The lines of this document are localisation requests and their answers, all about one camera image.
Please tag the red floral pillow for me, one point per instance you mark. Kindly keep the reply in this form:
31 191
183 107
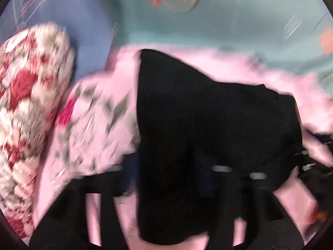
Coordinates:
36 68

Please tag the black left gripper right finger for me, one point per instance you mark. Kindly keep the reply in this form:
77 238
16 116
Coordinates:
259 182

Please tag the teal heart-print bedsheet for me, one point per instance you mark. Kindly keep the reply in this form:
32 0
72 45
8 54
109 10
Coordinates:
295 35

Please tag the black pants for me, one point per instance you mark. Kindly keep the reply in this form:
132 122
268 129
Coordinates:
199 141

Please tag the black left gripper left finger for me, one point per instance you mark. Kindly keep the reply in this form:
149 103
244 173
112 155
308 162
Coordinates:
126 174

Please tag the blue plaid pillow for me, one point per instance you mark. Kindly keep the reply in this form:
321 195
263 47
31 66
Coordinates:
85 21

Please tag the pink floral blanket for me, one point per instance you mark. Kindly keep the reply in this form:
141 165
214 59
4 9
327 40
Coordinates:
80 143

